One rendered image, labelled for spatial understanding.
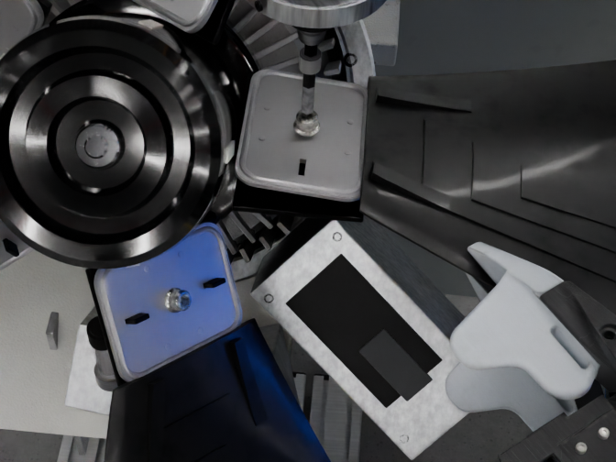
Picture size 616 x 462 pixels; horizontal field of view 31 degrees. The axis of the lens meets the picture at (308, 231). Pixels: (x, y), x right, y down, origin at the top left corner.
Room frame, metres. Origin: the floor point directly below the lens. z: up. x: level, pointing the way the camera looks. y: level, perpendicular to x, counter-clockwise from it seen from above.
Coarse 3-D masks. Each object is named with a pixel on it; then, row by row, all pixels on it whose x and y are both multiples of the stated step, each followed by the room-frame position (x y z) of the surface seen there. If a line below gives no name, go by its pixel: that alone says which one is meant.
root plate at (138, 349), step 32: (160, 256) 0.35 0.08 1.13; (192, 256) 0.36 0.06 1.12; (224, 256) 0.37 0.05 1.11; (96, 288) 0.32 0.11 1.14; (128, 288) 0.33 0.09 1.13; (160, 288) 0.33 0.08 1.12; (192, 288) 0.34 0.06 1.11; (224, 288) 0.35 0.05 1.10; (160, 320) 0.32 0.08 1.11; (192, 320) 0.33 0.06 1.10; (224, 320) 0.34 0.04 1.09; (128, 352) 0.30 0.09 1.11; (160, 352) 0.31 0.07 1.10
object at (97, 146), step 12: (84, 132) 0.35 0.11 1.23; (96, 132) 0.35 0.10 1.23; (108, 132) 0.35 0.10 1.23; (84, 144) 0.34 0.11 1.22; (96, 144) 0.34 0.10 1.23; (108, 144) 0.34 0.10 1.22; (84, 156) 0.34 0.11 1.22; (96, 156) 0.34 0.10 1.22; (108, 156) 0.34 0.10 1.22; (96, 168) 0.34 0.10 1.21
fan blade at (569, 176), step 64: (576, 64) 0.46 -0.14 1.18; (384, 128) 0.39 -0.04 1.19; (448, 128) 0.40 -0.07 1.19; (512, 128) 0.41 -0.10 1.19; (576, 128) 0.41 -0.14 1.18; (384, 192) 0.35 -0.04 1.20; (448, 192) 0.35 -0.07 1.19; (512, 192) 0.36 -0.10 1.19; (576, 192) 0.36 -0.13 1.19; (448, 256) 0.32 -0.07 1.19; (576, 256) 0.33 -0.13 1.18
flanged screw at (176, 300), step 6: (174, 288) 0.34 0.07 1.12; (168, 294) 0.33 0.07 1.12; (174, 294) 0.33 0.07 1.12; (180, 294) 0.33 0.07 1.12; (186, 294) 0.33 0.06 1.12; (168, 300) 0.33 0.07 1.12; (174, 300) 0.33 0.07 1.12; (180, 300) 0.33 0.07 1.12; (186, 300) 0.33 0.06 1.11; (168, 306) 0.33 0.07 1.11; (174, 306) 0.33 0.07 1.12; (180, 306) 0.33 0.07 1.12; (186, 306) 0.33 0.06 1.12; (174, 312) 0.33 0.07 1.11
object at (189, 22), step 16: (144, 0) 0.44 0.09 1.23; (160, 0) 0.43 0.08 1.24; (176, 0) 0.42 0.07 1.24; (192, 0) 0.42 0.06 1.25; (208, 0) 0.41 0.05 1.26; (160, 16) 0.42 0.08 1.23; (176, 16) 0.41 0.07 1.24; (192, 16) 0.41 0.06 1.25; (208, 16) 0.40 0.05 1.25; (192, 32) 0.40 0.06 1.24
